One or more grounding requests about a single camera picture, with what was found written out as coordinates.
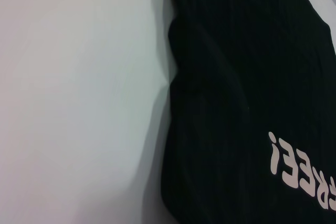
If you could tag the black t-shirt with FREE print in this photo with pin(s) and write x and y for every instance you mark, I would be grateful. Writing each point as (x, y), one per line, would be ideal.
(236, 77)

